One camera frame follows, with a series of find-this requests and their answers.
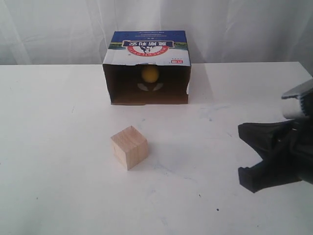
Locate blue white cardboard box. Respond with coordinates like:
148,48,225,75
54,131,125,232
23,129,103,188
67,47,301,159
102,30,192,106

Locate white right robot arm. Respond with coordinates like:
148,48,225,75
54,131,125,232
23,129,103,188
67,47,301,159
238,80,313,193

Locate yellow ball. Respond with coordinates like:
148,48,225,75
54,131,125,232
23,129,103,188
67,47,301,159
141,65,159,83

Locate light wooden cube block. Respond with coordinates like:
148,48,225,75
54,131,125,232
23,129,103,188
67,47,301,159
111,126,149,170

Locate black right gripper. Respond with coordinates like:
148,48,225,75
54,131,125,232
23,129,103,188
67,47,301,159
237,89,313,193

